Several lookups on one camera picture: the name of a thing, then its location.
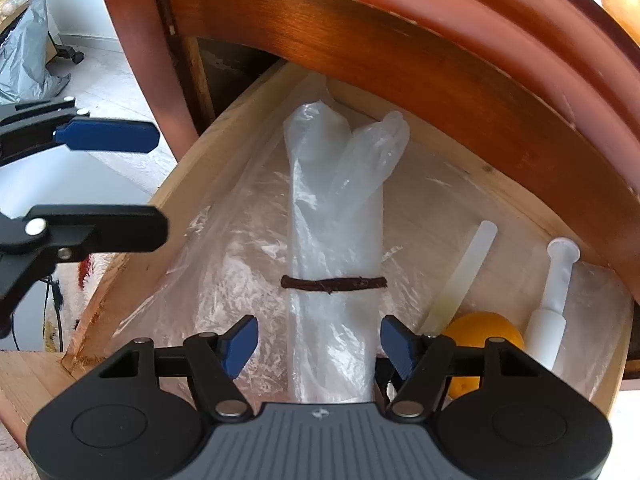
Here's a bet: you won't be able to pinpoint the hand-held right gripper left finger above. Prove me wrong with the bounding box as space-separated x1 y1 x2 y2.
95 315 260 422

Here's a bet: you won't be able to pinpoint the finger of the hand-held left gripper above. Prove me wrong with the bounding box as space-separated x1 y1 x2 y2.
0 204 170 339
0 96 161 164

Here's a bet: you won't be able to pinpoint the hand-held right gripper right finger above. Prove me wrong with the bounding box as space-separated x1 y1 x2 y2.
380 314 545 419

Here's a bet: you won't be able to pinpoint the light wooden drawer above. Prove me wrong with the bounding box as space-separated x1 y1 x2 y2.
62 59 635 413

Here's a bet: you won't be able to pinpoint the clear plastic bags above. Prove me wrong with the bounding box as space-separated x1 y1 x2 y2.
282 100 412 406

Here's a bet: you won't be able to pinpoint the clear plastic drawer liner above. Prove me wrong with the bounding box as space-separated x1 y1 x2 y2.
111 71 634 402

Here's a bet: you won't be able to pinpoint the fluffy white and red rug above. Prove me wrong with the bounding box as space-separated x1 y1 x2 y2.
44 252 117 357

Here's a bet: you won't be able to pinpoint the white box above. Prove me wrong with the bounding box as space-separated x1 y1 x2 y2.
0 150 153 223

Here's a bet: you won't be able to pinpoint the orange fruit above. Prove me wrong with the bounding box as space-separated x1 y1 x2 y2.
442 311 527 402

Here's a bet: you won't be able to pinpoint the black chair base with casters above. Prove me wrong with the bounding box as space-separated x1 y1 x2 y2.
47 30 87 66

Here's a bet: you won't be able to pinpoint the brown twist tie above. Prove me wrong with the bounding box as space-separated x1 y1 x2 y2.
280 274 389 294

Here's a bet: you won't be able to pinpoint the translucent white plastic tube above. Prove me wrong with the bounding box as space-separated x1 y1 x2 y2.
417 219 500 337

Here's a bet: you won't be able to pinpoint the grey plastic bag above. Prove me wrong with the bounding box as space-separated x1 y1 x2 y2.
0 0 72 106

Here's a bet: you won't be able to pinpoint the white plastic syringe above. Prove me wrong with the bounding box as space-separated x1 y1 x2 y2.
522 237 582 372

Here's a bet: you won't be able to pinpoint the reddish brown wooden table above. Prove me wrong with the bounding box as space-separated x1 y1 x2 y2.
57 0 640 306

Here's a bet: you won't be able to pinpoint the tan wooden object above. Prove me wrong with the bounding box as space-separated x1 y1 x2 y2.
599 0 640 47

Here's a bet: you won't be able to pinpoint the black cable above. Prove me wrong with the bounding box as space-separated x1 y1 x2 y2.
46 276 68 356

